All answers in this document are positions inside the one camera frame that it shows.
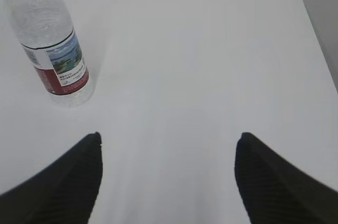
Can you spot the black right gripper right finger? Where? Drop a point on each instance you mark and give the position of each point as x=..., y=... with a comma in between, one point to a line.
x=275, y=191

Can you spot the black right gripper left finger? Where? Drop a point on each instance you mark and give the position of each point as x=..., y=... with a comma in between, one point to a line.
x=63, y=192

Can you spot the clear plastic water bottle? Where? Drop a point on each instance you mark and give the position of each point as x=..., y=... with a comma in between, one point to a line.
x=44, y=29

